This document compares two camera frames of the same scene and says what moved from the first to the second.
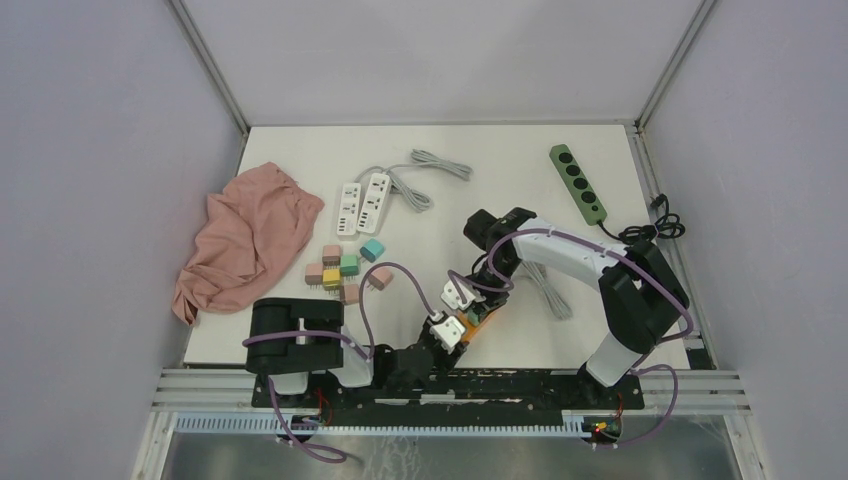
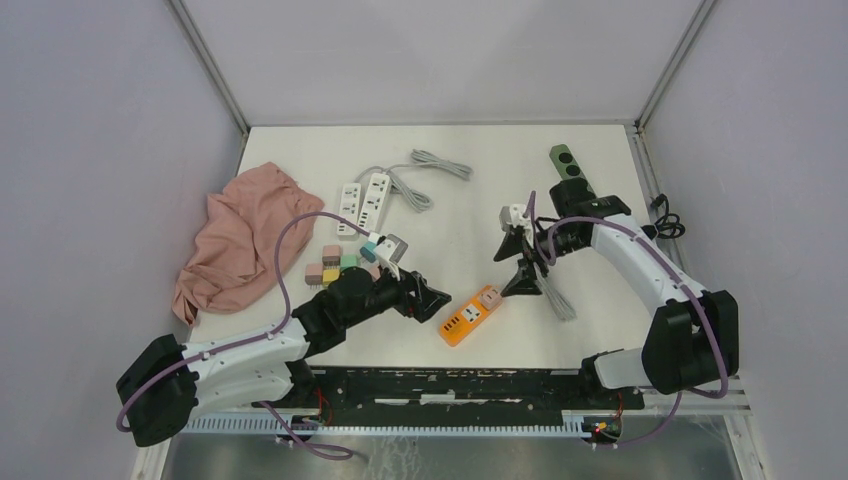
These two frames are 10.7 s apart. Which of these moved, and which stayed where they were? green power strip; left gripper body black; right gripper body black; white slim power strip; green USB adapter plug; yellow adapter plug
Moved: left gripper body black; right gripper body black
Stayed: green USB adapter plug; green power strip; yellow adapter plug; white slim power strip
